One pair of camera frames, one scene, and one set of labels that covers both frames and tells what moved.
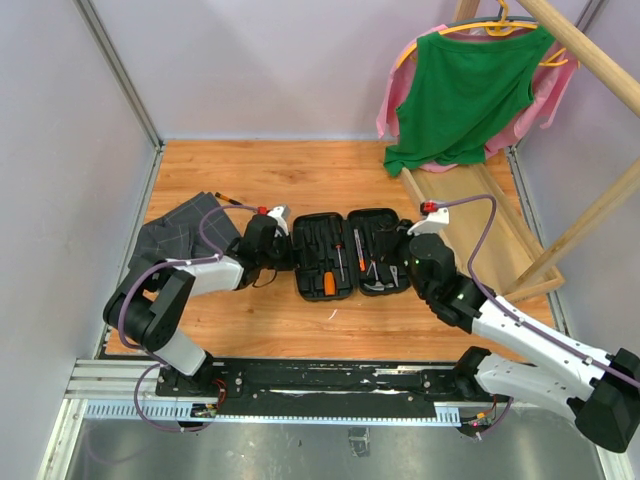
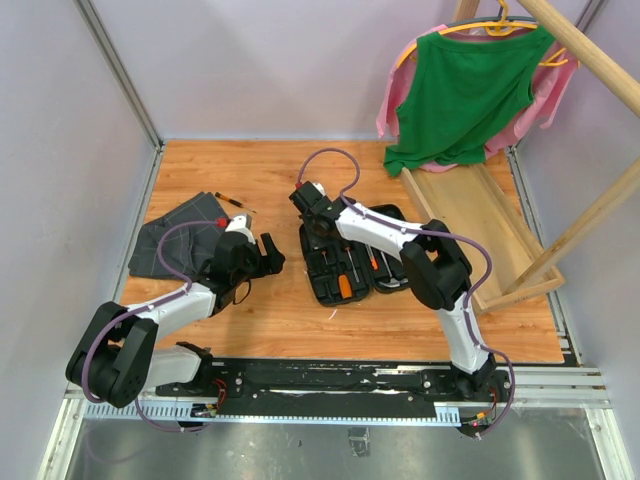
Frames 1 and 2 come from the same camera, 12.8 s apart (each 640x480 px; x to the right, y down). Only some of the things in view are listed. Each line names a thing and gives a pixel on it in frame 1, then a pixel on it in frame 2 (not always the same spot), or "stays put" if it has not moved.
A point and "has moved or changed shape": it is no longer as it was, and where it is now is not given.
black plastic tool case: x=335 y=257 has moved or changed shape
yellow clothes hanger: x=496 y=28 stays put
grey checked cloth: x=177 y=235 stays put
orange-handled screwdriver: x=329 y=283 -> x=346 y=290
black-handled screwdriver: x=338 y=247 -> x=352 y=264
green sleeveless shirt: x=464 y=86 stays put
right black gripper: x=390 y=240 -> x=329 y=248
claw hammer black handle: x=378 y=285 -> x=394 y=282
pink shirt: x=552 y=70 stays put
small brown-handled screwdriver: x=221 y=196 stays put
